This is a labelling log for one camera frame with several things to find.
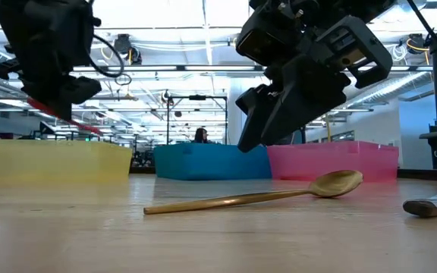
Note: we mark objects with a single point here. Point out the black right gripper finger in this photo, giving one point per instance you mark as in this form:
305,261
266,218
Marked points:
309,95
258,113

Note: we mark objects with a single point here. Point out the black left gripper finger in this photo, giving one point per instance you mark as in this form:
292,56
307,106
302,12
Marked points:
85,89
51,95

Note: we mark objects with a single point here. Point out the red silicone spatula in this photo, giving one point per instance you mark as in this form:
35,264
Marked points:
89,129

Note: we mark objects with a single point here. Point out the gold metal spoon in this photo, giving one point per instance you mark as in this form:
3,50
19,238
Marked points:
336,184

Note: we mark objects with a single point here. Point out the brown wooden spoon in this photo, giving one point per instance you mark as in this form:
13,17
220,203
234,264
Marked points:
423,206

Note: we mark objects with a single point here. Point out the white building pillar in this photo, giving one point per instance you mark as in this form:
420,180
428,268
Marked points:
233,121

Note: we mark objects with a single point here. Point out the black monitor box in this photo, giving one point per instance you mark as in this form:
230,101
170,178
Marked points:
298,136

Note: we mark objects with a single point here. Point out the person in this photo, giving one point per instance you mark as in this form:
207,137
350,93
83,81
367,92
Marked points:
201,135

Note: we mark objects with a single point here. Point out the yellow plastic bin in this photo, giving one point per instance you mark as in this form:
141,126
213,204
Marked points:
51,159

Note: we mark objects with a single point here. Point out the blue plastic bin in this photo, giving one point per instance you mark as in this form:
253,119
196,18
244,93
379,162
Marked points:
211,161

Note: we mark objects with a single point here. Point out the pink plastic bin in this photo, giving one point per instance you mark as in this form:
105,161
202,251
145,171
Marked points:
328,161

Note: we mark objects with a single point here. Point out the long ceiling light bar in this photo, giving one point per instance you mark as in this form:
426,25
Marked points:
203,68

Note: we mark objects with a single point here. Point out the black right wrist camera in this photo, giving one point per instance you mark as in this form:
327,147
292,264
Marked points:
349,41

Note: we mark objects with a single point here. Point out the black aluminium table frame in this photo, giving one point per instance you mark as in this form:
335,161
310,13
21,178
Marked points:
431,174

